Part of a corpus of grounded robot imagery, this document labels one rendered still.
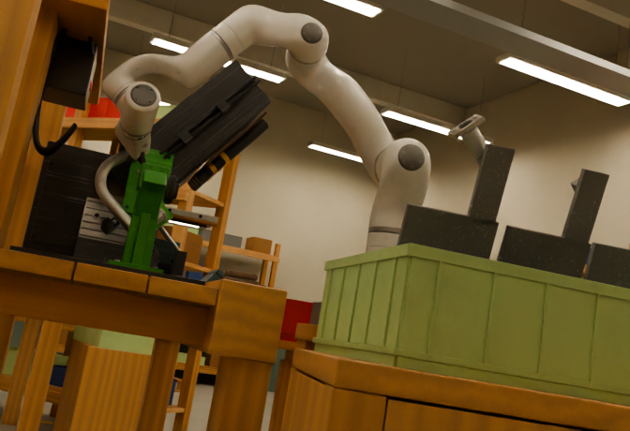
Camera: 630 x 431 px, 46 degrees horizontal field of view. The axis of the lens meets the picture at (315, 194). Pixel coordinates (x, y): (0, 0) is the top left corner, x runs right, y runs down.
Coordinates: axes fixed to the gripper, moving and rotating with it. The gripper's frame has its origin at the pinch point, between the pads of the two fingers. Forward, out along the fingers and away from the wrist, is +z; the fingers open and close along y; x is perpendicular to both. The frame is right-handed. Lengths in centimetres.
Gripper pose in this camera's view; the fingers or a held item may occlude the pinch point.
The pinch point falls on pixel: (127, 152)
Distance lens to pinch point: 212.8
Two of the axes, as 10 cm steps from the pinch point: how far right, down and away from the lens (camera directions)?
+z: -3.3, 3.9, 8.6
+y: -6.0, -7.9, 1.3
